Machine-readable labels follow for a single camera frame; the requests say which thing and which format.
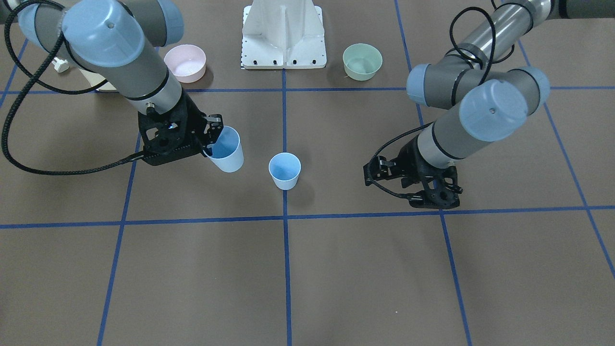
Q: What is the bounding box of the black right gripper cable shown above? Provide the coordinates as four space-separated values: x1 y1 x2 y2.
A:
1 0 159 175

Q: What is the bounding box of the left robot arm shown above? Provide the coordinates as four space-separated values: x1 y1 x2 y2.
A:
363 0 614 210

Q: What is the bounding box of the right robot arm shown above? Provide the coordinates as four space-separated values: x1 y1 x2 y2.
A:
2 0 223 166

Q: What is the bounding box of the pink bowl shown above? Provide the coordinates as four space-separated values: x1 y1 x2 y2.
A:
163 44 207 83

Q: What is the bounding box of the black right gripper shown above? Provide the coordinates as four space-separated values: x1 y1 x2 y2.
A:
138 91 224 166

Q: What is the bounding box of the cream toaster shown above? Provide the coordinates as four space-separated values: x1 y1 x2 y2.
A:
78 69 117 93

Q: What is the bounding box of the white toaster plug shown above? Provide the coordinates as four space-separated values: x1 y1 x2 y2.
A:
52 57 70 73

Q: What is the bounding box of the light blue cup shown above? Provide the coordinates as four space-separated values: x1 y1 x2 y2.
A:
203 126 244 173
268 152 302 191

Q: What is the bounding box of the green bowl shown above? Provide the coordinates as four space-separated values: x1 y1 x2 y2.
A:
342 43 383 81

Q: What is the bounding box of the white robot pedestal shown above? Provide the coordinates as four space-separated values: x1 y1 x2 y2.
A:
240 0 327 70

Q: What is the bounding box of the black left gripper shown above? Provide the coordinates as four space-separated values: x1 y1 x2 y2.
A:
363 138 463 210

